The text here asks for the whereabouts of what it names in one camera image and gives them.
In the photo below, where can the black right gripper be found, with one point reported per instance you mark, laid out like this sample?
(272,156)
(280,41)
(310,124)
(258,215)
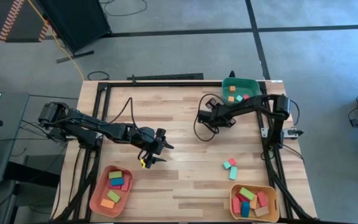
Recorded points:
(222,115)

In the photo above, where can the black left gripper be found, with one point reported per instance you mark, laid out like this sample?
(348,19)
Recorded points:
(146,140)

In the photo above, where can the small teal wooden cube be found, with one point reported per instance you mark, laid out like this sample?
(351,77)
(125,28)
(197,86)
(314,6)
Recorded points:
(227,165)
(239,98)

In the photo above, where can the small red wooden cube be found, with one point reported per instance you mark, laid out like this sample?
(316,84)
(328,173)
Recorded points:
(232,161)
(246,97)

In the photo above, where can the green wooden block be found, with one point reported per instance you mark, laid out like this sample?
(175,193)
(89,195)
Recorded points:
(246,193)
(113,196)
(115,175)

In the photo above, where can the orange wooden block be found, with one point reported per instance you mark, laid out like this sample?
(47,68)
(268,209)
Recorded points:
(254,203)
(107,204)

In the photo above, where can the long red wooden block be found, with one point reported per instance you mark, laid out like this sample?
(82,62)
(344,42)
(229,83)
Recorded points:
(262,199)

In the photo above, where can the beige wooden block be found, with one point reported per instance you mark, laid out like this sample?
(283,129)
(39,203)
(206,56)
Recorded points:
(261,211)

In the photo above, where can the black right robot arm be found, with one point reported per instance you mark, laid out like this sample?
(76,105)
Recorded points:
(253,104)

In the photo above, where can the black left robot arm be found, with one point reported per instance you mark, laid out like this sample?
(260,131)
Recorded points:
(82,121)

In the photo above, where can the yellow block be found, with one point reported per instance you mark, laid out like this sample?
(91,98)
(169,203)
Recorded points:
(142,163)

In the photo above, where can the green plastic bin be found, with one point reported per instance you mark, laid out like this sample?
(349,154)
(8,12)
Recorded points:
(244,85)

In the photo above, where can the black floor bar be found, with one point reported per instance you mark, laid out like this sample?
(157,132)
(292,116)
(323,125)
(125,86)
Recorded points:
(172,76)

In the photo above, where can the long teal wooden block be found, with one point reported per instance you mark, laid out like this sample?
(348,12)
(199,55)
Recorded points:
(233,173)

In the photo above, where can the orange plastic bin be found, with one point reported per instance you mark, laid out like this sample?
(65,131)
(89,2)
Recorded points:
(98,190)

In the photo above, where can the yellow plastic bin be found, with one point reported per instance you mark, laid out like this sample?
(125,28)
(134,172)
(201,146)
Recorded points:
(272,193)

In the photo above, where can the black floor case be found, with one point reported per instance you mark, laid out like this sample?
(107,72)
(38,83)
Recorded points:
(33,174)

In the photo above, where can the grey desk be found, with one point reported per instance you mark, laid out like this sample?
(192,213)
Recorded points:
(8,124)

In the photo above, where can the black fabric partition screen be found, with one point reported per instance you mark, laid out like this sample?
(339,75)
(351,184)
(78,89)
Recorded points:
(73,21)

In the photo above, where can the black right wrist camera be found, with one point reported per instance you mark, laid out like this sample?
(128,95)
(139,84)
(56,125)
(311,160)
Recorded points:
(212,103)

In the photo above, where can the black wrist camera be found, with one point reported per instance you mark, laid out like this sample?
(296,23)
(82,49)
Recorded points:
(212,103)
(160,132)

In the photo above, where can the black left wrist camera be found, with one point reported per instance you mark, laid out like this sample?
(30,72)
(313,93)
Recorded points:
(160,132)

